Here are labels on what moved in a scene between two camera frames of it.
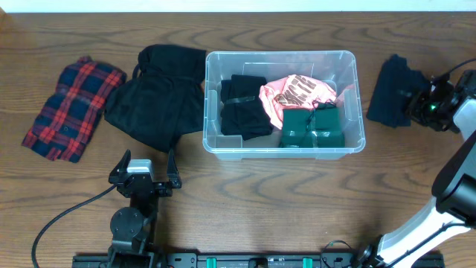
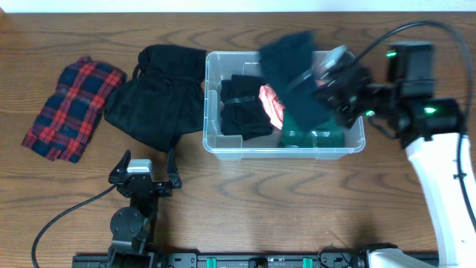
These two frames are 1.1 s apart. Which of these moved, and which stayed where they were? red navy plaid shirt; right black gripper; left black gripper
Moved: right black gripper
Stayed: red navy plaid shirt; left black gripper
